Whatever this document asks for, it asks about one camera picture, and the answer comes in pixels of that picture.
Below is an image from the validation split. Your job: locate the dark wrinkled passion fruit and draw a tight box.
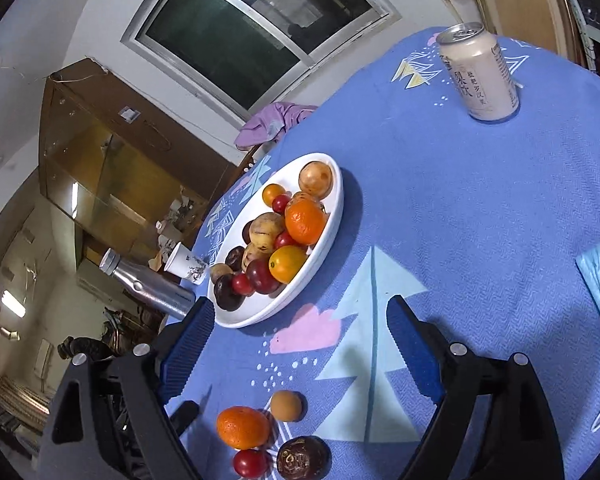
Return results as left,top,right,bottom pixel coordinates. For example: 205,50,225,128
276,436,331,480

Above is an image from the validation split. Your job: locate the wooden glass cabinet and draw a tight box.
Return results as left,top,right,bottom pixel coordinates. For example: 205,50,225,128
37,57,241,266

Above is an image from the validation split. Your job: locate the sliding glass window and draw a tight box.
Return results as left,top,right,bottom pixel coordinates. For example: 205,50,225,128
121,0,400,121

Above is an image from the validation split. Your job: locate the dark carved furniture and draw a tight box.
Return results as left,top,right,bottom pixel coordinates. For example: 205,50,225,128
57,307,166,363

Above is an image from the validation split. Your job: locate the small orange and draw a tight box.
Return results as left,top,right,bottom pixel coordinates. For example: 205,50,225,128
216,406,272,451

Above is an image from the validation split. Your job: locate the dark red plum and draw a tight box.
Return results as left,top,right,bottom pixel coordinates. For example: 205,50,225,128
245,258,281,295

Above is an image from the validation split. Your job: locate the large orange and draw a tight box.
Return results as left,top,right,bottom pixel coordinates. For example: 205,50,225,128
284,197,328,246

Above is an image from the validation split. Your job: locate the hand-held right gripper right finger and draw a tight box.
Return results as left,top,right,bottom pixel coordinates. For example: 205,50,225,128
386,295,566,480

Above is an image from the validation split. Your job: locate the white drink can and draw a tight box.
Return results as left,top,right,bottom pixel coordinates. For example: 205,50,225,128
436,21,521,122

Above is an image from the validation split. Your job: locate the white paper cup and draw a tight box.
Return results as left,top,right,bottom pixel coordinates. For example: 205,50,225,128
164,241,210,285

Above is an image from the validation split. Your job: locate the stainless steel bottle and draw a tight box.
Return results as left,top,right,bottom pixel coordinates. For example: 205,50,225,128
99,247,197,320

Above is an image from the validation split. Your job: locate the small yellow-orange tomato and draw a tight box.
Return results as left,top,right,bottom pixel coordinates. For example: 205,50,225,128
262,183,287,207

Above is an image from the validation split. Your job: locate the large dark purple plum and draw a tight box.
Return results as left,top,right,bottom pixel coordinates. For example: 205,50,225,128
214,275,246,312

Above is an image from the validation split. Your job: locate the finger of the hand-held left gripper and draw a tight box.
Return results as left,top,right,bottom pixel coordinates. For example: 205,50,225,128
172,400,201,436

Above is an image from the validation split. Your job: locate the golden brown round fruit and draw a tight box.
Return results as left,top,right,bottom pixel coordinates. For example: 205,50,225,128
298,161,334,198

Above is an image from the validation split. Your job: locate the striped yellow pepino melon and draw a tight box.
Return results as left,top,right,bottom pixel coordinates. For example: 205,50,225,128
249,212,286,253
242,242,273,271

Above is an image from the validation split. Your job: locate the large yellow tomato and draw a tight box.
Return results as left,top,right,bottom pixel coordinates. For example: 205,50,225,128
268,245,308,284

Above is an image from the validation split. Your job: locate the blue printed tablecloth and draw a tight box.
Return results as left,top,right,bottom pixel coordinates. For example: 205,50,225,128
160,25,600,480

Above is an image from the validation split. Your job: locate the white plate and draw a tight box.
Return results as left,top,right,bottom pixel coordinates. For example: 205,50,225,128
207,152,344,329

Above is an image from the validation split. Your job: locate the purple cloth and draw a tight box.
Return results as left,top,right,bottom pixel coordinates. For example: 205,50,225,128
235,101,318,150

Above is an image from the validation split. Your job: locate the wooden chair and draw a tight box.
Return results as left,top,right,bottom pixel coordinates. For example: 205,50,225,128
237,144,263,171

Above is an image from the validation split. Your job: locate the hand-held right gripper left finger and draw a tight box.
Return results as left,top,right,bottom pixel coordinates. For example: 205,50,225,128
40,297,217,480

